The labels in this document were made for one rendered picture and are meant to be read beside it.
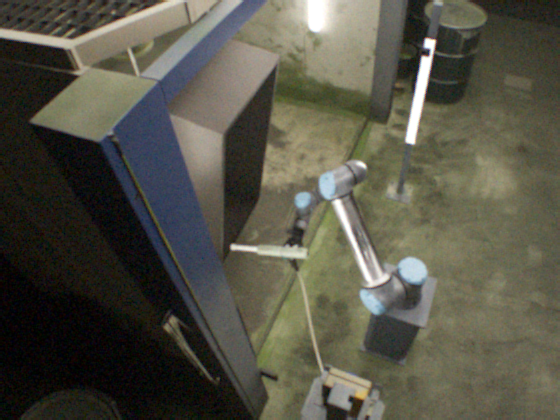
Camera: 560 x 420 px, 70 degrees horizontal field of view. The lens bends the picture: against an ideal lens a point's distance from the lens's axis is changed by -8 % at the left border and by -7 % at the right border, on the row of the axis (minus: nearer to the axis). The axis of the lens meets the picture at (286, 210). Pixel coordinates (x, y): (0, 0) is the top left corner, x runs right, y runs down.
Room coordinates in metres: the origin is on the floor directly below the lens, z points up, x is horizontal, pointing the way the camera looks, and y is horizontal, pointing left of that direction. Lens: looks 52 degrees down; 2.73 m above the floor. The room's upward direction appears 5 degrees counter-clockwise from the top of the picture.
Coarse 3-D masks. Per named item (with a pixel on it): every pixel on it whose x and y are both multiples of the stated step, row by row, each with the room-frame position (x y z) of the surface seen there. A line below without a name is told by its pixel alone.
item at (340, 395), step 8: (336, 384) 0.29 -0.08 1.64; (344, 384) 0.29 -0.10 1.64; (336, 392) 0.27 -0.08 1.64; (344, 392) 0.27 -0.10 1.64; (352, 392) 0.27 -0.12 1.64; (328, 400) 0.25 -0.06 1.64; (336, 400) 0.25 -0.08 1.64; (344, 400) 0.25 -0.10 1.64; (352, 400) 0.25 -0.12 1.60; (328, 408) 0.25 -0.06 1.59; (336, 408) 0.24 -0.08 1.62; (344, 408) 0.23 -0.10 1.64; (328, 416) 0.24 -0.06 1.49; (336, 416) 0.23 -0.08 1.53; (344, 416) 0.22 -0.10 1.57
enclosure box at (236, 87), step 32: (224, 64) 1.71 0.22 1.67; (256, 64) 1.72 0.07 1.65; (192, 96) 1.48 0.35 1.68; (224, 96) 1.49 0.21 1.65; (256, 96) 1.88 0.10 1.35; (192, 128) 1.33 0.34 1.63; (224, 128) 1.30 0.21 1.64; (256, 128) 1.89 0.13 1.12; (192, 160) 1.35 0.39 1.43; (224, 160) 1.30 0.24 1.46; (256, 160) 1.90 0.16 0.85; (224, 192) 1.96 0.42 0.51; (256, 192) 1.92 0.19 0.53; (224, 224) 1.70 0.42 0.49; (224, 256) 1.46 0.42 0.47
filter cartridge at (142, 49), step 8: (128, 0) 2.64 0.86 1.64; (136, 8) 2.68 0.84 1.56; (96, 24) 2.63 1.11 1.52; (152, 40) 2.75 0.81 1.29; (136, 48) 2.60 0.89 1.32; (144, 48) 2.64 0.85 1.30; (112, 56) 2.60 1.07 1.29; (120, 56) 2.58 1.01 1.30; (128, 56) 2.57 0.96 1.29; (136, 56) 2.58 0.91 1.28
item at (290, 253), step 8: (232, 248) 1.41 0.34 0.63; (240, 248) 1.40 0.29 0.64; (248, 248) 1.38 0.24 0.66; (256, 248) 1.37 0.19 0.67; (264, 248) 1.35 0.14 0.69; (272, 248) 1.33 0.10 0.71; (280, 248) 1.32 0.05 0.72; (288, 248) 1.31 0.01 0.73; (296, 248) 1.30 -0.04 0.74; (280, 256) 1.29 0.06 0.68; (288, 256) 1.27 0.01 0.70; (296, 256) 1.26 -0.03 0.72; (304, 256) 1.24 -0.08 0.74; (296, 264) 1.28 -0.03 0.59
